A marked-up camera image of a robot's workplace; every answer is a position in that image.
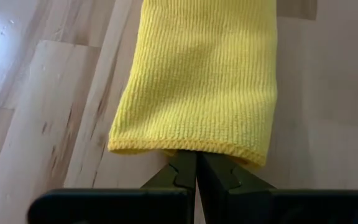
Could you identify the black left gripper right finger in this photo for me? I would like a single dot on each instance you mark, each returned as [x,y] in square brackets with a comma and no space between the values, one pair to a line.
[222,180]

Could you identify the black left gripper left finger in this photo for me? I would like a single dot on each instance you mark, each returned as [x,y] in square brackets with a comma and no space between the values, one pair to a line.
[179,177]

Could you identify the yellow microfiber towel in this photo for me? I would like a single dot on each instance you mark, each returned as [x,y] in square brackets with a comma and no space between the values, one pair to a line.
[197,77]

